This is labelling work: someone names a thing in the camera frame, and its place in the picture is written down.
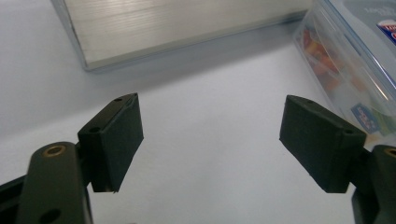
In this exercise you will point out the pile of colourful small packets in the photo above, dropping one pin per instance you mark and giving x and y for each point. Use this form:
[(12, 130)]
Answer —
[(327, 65)]

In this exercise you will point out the aluminium profile bar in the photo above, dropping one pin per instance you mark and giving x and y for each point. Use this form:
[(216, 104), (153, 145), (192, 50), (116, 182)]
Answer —
[(174, 28)]

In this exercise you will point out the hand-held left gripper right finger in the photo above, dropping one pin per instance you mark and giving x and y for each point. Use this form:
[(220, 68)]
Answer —
[(320, 143)]

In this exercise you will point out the clear plastic lidded container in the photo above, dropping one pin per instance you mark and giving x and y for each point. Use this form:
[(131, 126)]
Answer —
[(358, 46)]

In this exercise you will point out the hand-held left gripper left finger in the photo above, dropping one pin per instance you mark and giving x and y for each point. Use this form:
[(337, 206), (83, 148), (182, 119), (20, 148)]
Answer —
[(112, 146)]

